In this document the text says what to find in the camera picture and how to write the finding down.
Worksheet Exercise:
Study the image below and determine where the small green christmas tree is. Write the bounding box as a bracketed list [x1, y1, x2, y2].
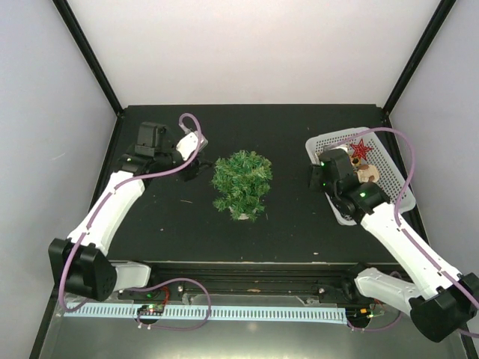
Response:
[211, 150, 272, 222]

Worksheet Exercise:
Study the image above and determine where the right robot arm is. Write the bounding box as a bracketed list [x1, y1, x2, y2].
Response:
[309, 147, 478, 343]

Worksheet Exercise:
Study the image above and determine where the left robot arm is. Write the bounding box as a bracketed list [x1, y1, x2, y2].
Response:
[48, 114, 208, 304]

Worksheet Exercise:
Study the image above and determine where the gold bell ornament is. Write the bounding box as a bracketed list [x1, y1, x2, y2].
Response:
[350, 156, 361, 168]

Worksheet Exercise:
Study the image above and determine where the red star ornament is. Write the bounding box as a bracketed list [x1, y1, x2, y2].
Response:
[350, 139, 373, 161]

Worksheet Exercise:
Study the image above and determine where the white plastic basket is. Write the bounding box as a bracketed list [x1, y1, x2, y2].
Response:
[305, 127, 416, 224]

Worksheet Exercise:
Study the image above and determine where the right circuit board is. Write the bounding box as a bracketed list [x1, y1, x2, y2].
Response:
[347, 303, 385, 319]

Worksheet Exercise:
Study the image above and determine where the circuit board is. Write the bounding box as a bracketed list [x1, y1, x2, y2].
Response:
[347, 303, 385, 319]
[137, 304, 165, 316]

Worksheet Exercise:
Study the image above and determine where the left circuit board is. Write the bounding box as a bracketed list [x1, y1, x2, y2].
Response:
[137, 304, 165, 316]

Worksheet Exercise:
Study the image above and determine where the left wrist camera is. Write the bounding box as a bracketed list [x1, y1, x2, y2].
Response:
[174, 131, 208, 162]

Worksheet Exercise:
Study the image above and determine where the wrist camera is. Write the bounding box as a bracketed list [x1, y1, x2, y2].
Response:
[318, 147, 350, 162]
[174, 131, 208, 162]

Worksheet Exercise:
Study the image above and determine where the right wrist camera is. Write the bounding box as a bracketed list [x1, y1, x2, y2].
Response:
[318, 147, 350, 162]

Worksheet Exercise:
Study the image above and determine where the white slotted cable duct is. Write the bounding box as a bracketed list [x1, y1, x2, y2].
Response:
[65, 303, 347, 325]

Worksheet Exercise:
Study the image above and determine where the black frame post left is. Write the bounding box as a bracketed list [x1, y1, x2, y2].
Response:
[52, 0, 123, 115]

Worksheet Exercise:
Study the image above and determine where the black frame post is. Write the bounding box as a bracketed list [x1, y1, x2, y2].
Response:
[382, 0, 457, 116]
[52, 0, 123, 115]

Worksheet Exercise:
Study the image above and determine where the black frame post right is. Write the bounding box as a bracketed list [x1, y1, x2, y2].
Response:
[382, 0, 457, 116]

